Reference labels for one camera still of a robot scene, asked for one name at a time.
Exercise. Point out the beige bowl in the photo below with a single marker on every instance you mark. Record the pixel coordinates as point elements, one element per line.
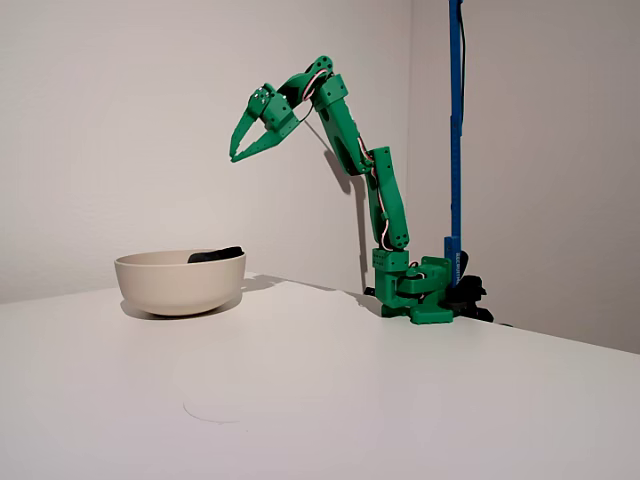
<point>180,290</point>

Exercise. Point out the black table clamp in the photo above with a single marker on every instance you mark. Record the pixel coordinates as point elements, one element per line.
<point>470,295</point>

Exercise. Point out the blue camera pole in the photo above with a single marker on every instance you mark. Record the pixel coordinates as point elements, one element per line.
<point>456,150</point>

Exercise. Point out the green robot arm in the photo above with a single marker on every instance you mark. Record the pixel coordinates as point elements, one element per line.
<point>385,200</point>

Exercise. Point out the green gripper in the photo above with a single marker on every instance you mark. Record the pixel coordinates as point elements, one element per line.
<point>274,121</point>

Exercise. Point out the dark cloth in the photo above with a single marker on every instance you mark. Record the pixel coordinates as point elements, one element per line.
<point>215,255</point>

